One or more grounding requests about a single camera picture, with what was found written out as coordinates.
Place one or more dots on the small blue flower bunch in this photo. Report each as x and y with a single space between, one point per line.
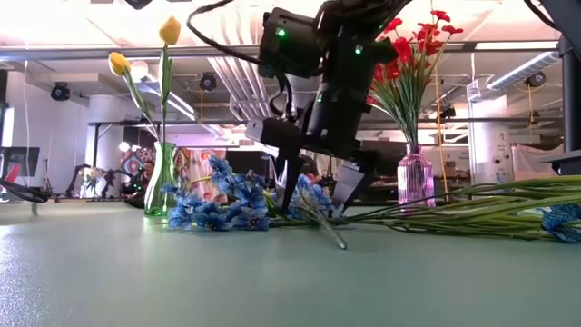
476 213

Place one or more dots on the black ceiling lamp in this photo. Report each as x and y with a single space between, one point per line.
60 92
536 79
208 82

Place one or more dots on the white ceiling unit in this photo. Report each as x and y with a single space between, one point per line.
152 72

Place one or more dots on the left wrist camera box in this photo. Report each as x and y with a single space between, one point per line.
290 45

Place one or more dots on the yellow tulip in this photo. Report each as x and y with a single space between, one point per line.
119 63
169 29

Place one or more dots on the black monitor pole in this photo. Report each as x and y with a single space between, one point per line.
573 109

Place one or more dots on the red flower bunch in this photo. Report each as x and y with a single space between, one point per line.
401 47
386 72
429 45

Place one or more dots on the person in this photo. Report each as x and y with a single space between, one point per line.
148 167

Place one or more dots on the floral patterned curtain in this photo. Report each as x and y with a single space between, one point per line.
199 163

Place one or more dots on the white pillar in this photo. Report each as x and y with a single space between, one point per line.
492 150

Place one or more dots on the pink ribbed glass vase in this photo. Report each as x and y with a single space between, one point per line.
415 177

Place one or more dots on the dark wall screen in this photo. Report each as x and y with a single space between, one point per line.
25 156

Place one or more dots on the black side desk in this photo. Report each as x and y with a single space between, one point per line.
567 165

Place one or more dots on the background black robot arm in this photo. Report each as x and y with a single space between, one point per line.
77 170

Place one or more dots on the black monitor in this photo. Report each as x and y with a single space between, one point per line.
390 159

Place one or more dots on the green glass vase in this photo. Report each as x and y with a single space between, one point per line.
162 191

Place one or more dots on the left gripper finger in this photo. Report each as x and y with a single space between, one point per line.
283 136
351 181

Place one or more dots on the grey overhead beam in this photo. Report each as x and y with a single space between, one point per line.
91 52

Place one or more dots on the pink cloth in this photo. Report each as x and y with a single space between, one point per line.
535 161

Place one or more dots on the black horizontal rail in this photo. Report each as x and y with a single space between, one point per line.
204 121

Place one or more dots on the green table mat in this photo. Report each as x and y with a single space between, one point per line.
290 281

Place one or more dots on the colourful mandala patterned cloth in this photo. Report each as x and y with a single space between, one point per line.
134 161

